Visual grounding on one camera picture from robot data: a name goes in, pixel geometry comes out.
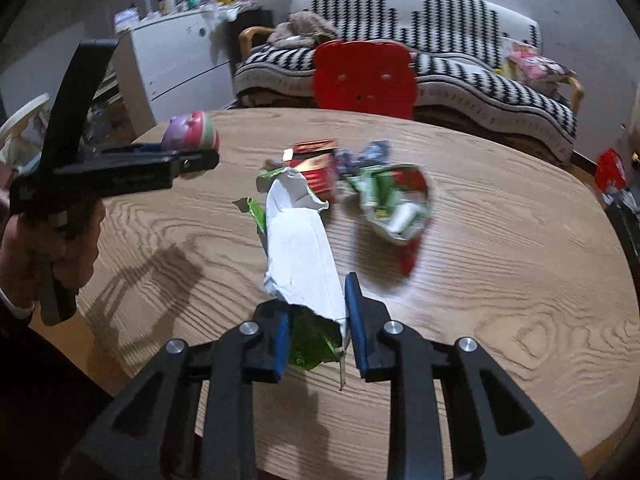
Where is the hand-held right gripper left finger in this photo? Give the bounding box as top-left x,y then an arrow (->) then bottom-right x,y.
60,302 -> 292,480

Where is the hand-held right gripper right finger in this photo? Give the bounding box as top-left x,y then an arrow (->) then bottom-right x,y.
344,272 -> 588,480

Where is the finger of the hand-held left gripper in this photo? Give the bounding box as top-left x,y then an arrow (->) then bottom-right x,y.
90,142 -> 168,156
107,151 -> 221,195

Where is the purple pink toy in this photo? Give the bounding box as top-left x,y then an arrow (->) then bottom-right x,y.
162,110 -> 221,152

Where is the green snack bag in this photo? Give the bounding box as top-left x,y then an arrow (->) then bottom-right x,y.
232,166 -> 351,391

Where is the clear plastic bag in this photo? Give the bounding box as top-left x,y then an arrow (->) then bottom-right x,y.
350,162 -> 438,277

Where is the red carton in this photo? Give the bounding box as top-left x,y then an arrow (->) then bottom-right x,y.
294,155 -> 338,197
294,139 -> 339,156

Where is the blue grey wrapper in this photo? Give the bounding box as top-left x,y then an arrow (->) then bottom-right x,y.
335,141 -> 391,171

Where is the person's left forearm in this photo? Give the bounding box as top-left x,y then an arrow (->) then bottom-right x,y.
0,287 -> 118,480

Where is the person's left hand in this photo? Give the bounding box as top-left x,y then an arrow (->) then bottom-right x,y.
2,199 -> 107,311

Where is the white drawer cabinet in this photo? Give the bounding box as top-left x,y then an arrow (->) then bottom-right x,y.
110,10 -> 236,133

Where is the wooden sofa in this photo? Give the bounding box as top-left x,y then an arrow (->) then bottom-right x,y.
237,25 -> 586,166

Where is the brown clothing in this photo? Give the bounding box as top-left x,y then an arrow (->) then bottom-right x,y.
267,11 -> 340,48

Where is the red plastic chair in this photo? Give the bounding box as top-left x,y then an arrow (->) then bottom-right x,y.
312,40 -> 418,121

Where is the red bag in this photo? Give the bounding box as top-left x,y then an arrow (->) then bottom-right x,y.
595,147 -> 626,193

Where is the black white patterned sofa cover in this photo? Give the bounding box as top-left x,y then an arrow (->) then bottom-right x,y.
234,0 -> 578,161

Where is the pink cartoon pillow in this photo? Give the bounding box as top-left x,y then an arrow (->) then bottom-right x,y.
510,52 -> 571,88

